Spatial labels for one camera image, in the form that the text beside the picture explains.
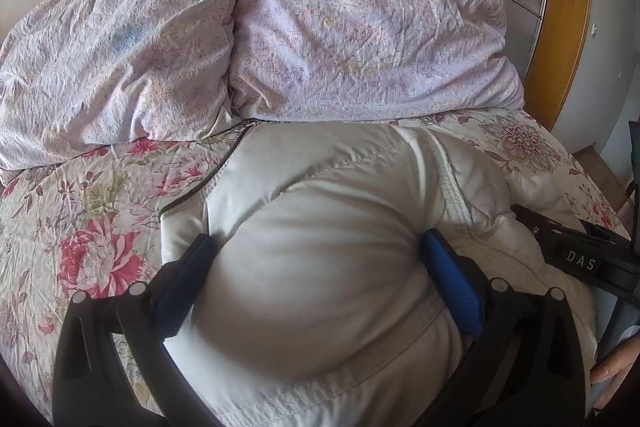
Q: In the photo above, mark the wooden framed wardrobe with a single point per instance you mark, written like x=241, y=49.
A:
x=565, y=7

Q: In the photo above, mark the floral bed sheet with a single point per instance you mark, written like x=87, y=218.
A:
x=75, y=217

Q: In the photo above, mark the person's right hand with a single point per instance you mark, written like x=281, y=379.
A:
x=617, y=364

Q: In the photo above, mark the lilac patterned pillow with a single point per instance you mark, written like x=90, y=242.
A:
x=110, y=47
x=370, y=22

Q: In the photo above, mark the wooden nightstand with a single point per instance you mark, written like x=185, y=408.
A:
x=602, y=177

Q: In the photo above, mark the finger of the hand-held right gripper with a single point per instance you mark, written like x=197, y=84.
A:
x=535, y=222

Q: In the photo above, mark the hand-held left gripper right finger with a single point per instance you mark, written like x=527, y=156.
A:
x=452, y=287

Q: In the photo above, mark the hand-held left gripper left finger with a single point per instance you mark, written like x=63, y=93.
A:
x=185, y=287

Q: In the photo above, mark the cream quilted down jacket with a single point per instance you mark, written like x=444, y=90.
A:
x=310, y=257

